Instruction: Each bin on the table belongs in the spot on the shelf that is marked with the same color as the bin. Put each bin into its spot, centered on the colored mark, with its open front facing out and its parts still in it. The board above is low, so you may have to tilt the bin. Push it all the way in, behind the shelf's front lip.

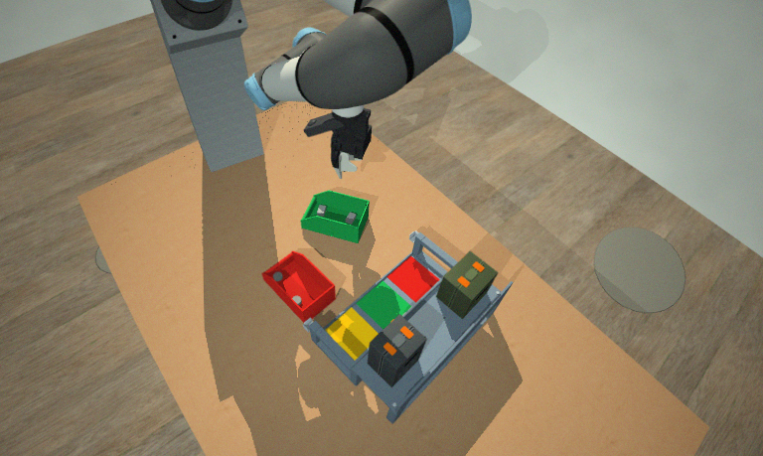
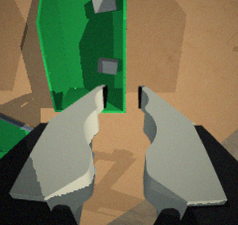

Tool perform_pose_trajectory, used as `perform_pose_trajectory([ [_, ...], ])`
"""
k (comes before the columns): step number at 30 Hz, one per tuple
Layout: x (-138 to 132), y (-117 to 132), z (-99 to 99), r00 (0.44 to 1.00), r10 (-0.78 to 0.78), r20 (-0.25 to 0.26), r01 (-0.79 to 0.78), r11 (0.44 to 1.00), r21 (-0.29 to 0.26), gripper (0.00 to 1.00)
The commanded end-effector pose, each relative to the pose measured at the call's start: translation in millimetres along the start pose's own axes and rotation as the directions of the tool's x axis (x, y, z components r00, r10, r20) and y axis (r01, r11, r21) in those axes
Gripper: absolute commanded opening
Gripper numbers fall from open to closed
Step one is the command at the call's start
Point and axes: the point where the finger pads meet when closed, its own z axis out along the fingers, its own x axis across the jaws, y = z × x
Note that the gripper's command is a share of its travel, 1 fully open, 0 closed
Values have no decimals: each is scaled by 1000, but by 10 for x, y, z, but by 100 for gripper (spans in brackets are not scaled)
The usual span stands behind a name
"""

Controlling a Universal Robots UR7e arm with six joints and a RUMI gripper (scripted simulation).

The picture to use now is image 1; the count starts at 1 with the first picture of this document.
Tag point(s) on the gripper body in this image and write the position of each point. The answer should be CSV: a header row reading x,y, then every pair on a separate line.
x,y
352,137

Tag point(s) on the green bin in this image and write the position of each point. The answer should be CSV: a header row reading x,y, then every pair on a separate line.
x,y
338,206

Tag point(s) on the dark grey tool case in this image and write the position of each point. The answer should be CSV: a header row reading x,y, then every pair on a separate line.
x,y
394,348

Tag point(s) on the olive green tool case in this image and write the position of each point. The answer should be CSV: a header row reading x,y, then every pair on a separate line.
x,y
465,284

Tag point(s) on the red bin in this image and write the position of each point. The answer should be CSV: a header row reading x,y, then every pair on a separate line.
x,y
301,277

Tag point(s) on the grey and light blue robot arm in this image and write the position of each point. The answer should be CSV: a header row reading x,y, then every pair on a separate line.
x,y
368,57

